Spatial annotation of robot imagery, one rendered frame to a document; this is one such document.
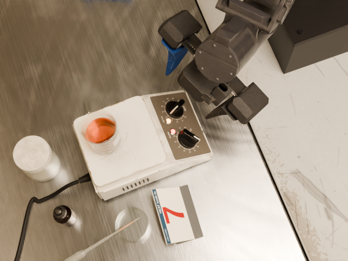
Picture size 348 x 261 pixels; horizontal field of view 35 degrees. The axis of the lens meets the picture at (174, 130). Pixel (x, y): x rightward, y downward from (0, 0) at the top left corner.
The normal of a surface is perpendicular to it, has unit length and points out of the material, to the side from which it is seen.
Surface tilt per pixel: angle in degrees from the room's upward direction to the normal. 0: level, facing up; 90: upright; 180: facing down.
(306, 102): 0
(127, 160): 0
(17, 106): 0
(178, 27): 30
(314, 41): 90
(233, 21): 26
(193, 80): 16
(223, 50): 64
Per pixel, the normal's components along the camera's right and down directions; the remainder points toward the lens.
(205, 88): 0.24, -0.29
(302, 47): 0.34, 0.89
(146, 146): -0.04, -0.32
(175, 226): 0.59, -0.42
